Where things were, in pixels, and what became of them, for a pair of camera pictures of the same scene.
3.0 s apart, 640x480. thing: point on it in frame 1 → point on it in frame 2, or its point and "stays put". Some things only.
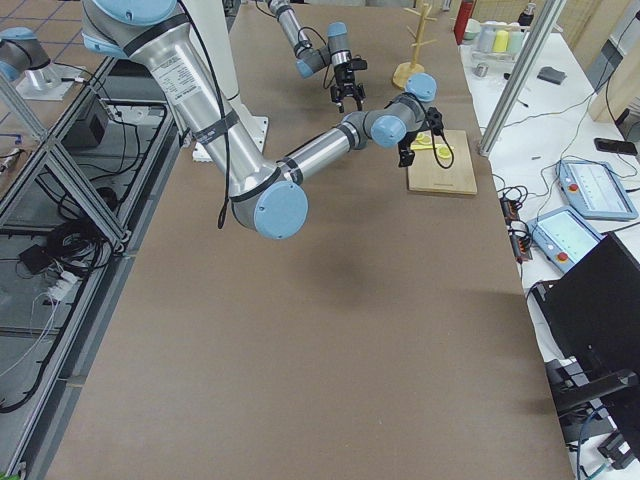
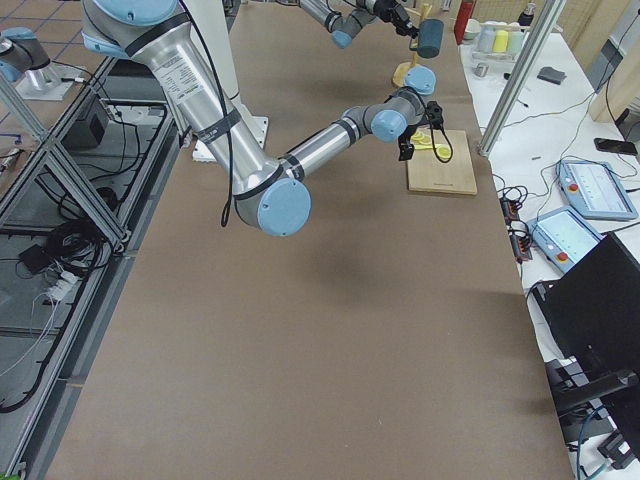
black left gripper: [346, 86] → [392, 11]
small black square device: [551, 74] stays put
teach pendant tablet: [594, 189] stays put
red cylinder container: [466, 9] stays put
